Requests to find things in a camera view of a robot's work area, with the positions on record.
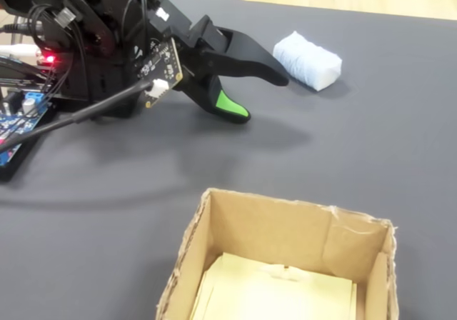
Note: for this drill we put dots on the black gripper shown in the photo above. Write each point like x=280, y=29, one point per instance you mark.
x=178, y=21

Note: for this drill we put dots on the white block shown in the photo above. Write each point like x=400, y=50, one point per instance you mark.
x=308, y=61

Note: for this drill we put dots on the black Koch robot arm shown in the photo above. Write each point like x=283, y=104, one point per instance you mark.
x=107, y=30

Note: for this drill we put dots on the open cardboard box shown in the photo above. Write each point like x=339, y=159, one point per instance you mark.
x=271, y=227

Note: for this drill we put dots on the dark gray table mat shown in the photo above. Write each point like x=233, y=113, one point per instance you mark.
x=321, y=141

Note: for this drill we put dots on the pale yellow paper sheets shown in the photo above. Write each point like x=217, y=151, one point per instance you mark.
x=271, y=295

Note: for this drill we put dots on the blue controller circuit board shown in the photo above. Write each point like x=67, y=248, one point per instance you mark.
x=16, y=125

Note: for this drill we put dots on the black controller board holder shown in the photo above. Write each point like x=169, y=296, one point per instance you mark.
x=21, y=163

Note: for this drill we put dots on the black camera circuit board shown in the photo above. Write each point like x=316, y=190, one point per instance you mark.
x=160, y=66

